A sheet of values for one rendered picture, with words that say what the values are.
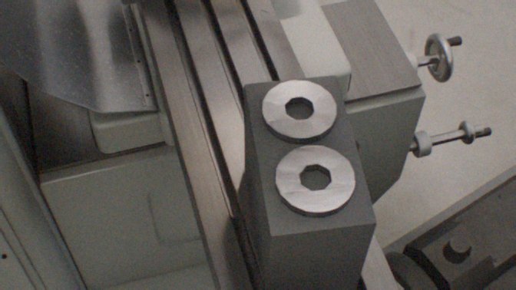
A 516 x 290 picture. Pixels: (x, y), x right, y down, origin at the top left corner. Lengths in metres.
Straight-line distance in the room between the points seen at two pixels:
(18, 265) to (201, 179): 0.55
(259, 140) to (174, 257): 0.89
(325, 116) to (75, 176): 0.62
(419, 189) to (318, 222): 1.39
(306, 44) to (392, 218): 0.86
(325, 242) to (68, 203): 0.72
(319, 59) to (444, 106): 1.10
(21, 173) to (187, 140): 0.34
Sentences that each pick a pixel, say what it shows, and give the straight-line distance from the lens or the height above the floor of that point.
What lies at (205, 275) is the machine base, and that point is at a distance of 1.72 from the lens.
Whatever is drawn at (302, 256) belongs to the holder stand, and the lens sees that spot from 0.80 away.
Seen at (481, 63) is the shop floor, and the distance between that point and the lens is 2.53.
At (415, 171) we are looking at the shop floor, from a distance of 2.17.
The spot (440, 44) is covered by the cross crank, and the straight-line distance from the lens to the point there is 1.58.
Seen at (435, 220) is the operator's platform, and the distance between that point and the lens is 1.61.
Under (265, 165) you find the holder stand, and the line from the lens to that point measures 0.79.
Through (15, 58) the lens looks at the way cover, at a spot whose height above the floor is 0.99.
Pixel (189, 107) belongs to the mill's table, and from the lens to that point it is 1.09.
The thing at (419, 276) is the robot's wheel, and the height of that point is 0.60.
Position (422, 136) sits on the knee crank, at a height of 0.52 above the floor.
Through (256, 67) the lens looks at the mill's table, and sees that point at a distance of 1.14.
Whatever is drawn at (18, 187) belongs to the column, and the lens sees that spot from 1.26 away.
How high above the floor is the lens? 1.75
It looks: 54 degrees down
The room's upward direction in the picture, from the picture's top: 1 degrees clockwise
